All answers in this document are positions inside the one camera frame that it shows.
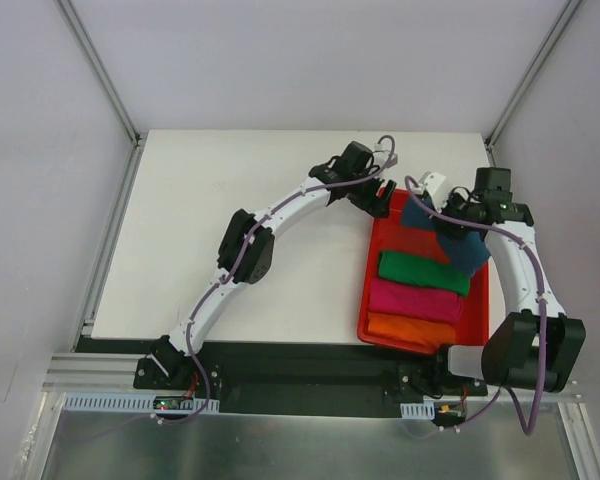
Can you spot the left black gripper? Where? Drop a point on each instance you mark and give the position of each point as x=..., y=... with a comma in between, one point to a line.
x=368, y=198

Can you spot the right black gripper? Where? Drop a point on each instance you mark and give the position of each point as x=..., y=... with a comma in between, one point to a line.
x=450, y=227

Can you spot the blue t shirt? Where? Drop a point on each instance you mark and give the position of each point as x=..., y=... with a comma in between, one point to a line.
x=467, y=254

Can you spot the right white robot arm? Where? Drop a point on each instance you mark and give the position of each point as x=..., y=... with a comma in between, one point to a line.
x=536, y=337

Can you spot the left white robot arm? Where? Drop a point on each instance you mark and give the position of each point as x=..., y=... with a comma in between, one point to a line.
x=245, y=254

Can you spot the green rolled t shirt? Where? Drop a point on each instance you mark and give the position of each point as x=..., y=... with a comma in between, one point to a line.
x=422, y=272

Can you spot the pink rolled t shirt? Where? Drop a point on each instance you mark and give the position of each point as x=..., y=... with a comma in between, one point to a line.
x=415, y=302

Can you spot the orange rolled t shirt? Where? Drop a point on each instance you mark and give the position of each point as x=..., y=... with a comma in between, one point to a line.
x=408, y=334

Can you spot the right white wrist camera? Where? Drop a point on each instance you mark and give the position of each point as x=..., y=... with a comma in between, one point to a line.
x=436, y=187

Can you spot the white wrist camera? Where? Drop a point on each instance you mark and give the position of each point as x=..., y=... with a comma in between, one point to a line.
x=436, y=187
x=384, y=158

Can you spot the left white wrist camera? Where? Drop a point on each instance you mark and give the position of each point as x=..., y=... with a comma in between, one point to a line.
x=384, y=158

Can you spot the right slotted cable duct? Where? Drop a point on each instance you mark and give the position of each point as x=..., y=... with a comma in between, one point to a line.
x=417, y=411

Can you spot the slotted cable duct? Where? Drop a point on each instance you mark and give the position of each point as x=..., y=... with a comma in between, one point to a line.
x=137, y=403
x=417, y=411

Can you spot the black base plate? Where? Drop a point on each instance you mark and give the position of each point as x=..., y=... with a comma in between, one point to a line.
x=303, y=379

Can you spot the right aluminium frame post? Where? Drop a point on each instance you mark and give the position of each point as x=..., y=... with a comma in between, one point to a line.
x=547, y=46

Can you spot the aluminium frame post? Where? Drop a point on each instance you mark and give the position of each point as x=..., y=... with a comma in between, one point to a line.
x=76, y=26
x=547, y=46

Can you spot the left aluminium frame post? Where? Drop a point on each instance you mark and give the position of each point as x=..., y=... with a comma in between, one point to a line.
x=76, y=26

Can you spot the left slotted cable duct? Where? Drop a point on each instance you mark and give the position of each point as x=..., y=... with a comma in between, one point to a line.
x=137, y=403

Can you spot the aluminium front rail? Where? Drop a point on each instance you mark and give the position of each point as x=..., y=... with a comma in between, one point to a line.
x=80, y=372

